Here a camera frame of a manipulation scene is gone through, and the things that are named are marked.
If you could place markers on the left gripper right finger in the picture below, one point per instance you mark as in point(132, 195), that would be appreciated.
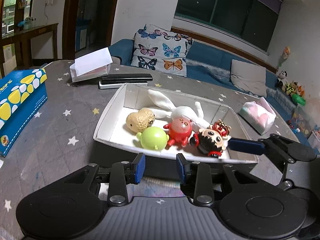
point(195, 181)

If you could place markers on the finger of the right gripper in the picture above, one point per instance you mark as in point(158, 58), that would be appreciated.
point(274, 146)

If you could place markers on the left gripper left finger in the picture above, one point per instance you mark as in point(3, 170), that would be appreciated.
point(121, 175)

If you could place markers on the black-haired doll figure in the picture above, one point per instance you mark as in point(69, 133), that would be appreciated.
point(212, 141)

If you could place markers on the green alien toy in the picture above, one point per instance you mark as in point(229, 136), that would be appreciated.
point(153, 138)

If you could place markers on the red round robot toy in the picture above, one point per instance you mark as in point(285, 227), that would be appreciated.
point(179, 131)

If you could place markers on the tan peanut toy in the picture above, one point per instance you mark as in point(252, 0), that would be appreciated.
point(139, 121)

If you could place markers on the white plush rabbit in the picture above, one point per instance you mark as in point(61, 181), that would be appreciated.
point(172, 105)

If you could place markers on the grey white storage box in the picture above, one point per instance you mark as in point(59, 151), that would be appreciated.
point(160, 122)

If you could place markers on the pastel tissue pack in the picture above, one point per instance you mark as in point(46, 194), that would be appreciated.
point(259, 114)

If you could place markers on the clear toy storage box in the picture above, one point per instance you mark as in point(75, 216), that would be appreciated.
point(304, 127)

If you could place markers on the green toy bin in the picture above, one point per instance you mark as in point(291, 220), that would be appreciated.
point(297, 99)

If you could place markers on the panda plush toy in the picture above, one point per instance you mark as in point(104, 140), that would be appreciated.
point(281, 79)

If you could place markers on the grey cushion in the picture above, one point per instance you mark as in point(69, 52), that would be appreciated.
point(248, 77)

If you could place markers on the grey star tablecloth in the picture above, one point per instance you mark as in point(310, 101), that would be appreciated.
point(60, 140)

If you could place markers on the black white flat device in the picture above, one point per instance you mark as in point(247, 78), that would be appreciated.
point(113, 81)

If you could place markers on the blue sofa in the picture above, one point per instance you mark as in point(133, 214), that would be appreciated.
point(213, 65)

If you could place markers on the clear box with paper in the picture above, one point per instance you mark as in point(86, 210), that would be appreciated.
point(91, 66)

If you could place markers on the butterfly print pillow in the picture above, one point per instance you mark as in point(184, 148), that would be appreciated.
point(161, 50)

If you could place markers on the blue yellow tissue box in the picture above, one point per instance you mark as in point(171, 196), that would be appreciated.
point(23, 92)

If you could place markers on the dark window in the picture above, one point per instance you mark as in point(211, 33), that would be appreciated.
point(253, 21)

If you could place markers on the dark wooden door frame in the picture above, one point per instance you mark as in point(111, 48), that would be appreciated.
point(96, 17)

